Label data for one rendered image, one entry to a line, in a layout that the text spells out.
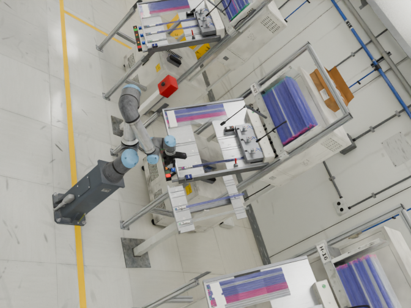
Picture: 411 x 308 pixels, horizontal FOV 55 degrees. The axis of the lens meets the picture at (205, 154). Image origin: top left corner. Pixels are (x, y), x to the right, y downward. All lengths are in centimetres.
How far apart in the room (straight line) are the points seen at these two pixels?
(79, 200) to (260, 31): 235
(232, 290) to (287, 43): 363
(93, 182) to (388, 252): 194
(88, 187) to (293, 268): 147
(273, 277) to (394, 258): 74
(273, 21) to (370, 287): 257
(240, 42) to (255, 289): 242
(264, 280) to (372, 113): 242
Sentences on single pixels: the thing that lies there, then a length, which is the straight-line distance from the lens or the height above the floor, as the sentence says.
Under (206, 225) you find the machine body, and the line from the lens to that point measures 381.
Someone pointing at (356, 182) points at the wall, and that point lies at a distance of 430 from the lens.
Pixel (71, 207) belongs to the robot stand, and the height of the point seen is 16.
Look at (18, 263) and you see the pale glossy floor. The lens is 279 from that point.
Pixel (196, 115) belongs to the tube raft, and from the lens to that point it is 326.
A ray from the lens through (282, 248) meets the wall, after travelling 459.
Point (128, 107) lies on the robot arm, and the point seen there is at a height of 108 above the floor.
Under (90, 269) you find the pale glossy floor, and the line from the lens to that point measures 302.
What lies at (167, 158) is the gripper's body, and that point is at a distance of 278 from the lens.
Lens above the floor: 235
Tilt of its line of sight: 29 degrees down
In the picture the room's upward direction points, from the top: 53 degrees clockwise
